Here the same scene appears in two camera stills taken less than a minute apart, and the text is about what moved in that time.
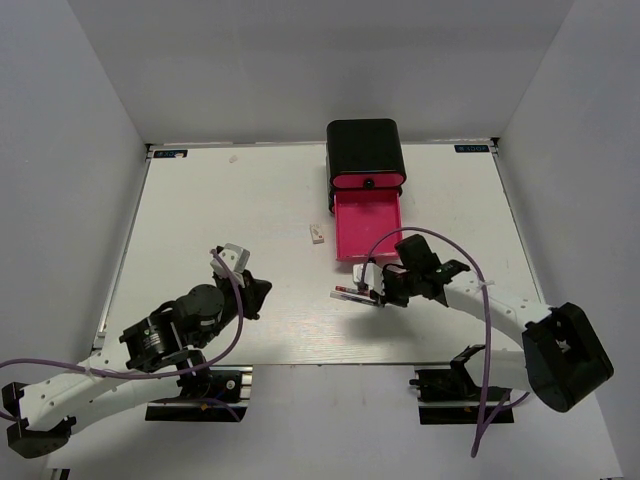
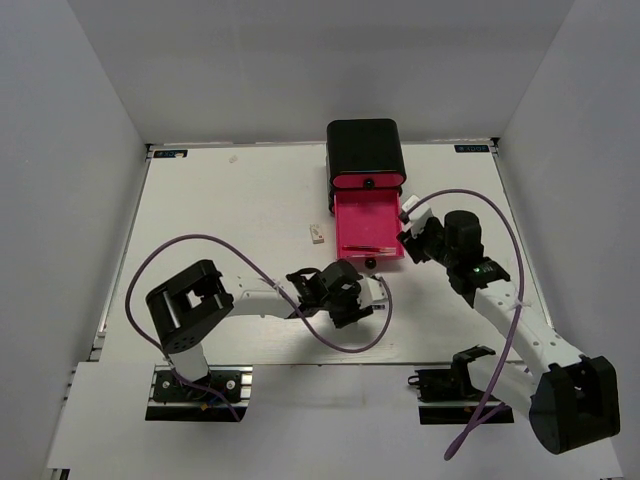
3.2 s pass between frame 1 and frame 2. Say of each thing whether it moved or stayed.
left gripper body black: moved
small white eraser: stayed
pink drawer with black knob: stayed
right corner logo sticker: stayed
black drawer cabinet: stayed
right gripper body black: moved
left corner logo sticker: stayed
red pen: moved
